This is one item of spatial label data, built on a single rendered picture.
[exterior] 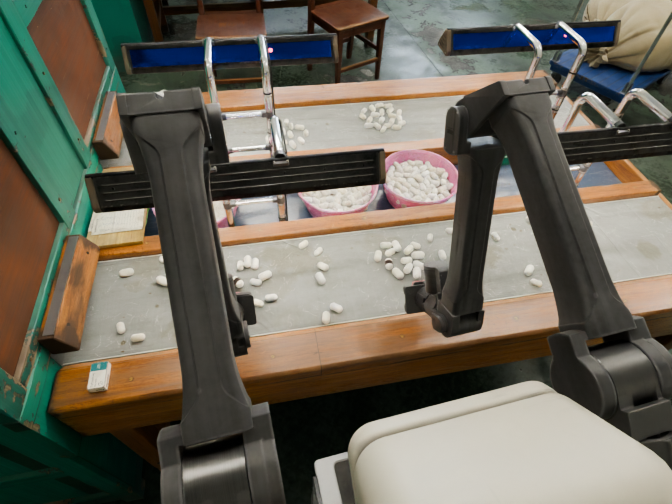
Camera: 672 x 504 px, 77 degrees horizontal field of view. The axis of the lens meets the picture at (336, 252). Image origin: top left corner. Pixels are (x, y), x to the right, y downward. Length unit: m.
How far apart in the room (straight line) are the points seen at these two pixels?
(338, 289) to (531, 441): 0.83
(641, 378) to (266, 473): 0.39
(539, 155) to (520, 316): 0.67
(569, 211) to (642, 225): 1.09
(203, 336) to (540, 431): 0.29
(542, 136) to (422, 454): 0.40
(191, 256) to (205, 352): 0.09
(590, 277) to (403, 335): 0.59
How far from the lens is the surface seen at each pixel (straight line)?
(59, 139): 1.37
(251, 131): 1.65
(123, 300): 1.22
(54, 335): 1.08
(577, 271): 0.55
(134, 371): 1.08
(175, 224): 0.41
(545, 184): 0.56
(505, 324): 1.15
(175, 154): 0.43
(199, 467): 0.43
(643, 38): 3.82
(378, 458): 0.36
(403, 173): 1.48
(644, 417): 0.56
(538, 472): 0.34
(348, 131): 1.65
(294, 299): 1.12
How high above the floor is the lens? 1.68
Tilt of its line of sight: 51 degrees down
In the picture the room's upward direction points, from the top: 3 degrees clockwise
